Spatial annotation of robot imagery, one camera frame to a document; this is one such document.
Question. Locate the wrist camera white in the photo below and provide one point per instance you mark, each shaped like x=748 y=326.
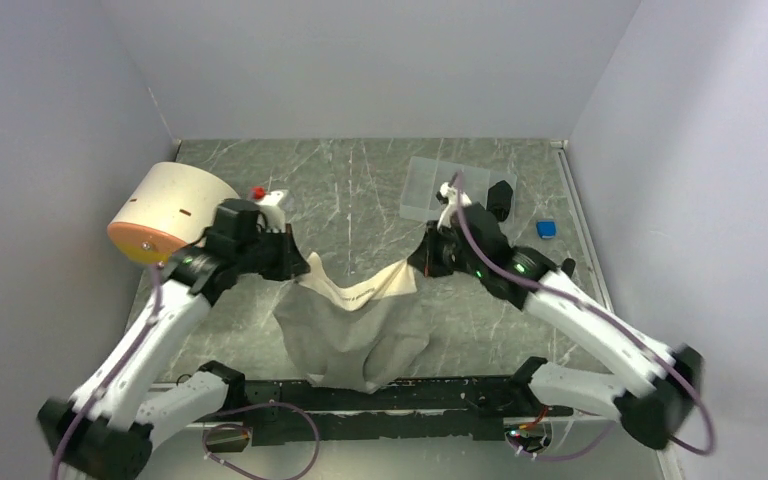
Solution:
x=272 y=205
x=448 y=197

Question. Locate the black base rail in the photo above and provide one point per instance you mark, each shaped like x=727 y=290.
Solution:
x=483 y=408

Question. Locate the cream cylindrical drum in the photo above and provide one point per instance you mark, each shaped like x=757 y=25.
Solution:
x=168 y=210

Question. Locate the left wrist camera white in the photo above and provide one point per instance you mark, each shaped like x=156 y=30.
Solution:
x=272 y=205

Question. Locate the blue small block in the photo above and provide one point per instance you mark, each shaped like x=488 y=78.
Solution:
x=546 y=229

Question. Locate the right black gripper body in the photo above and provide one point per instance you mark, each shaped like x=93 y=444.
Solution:
x=451 y=258

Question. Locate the black striped underwear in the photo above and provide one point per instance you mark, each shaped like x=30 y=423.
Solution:
x=499 y=200

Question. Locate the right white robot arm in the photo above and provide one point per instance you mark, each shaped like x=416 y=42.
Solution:
x=650 y=388

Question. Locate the grey underwear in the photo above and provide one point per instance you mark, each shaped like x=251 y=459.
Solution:
x=359 y=337

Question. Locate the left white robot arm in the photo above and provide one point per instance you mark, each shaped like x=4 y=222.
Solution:
x=109 y=427

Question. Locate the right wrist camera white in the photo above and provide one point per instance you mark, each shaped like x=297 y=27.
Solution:
x=448 y=197

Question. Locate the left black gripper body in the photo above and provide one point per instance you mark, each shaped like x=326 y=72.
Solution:
x=267 y=255

